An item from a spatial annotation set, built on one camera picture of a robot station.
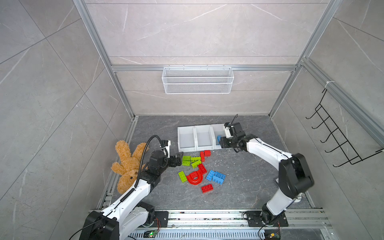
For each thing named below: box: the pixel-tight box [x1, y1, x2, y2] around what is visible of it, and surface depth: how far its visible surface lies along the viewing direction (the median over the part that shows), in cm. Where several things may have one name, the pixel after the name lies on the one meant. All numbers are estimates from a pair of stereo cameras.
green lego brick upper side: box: [190, 156, 201, 163], surface depth 95 cm
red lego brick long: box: [200, 151, 205, 163], surface depth 96 cm
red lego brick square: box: [204, 150, 212, 157], surface depth 99 cm
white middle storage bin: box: [194, 124, 216, 152], surface depth 105 cm
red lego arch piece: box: [187, 170, 203, 186], surface depth 88 cm
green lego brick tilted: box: [191, 159, 202, 169], surface depth 92 cm
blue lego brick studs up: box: [206, 169, 215, 182], surface depth 88 cm
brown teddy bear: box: [110, 140, 150, 195], surface depth 87 cm
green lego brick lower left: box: [181, 160, 191, 167], surface depth 95 cm
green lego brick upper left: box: [182, 155, 192, 161], surface depth 97 cm
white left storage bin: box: [177, 125, 197, 153], surface depth 104 cm
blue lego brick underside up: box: [212, 171, 227, 185], surface depth 87 cm
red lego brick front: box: [201, 184, 214, 194], surface depth 85 cm
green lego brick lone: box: [178, 170, 187, 183], surface depth 88 cm
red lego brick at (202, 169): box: [198, 163, 207, 175], surface depth 91 cm
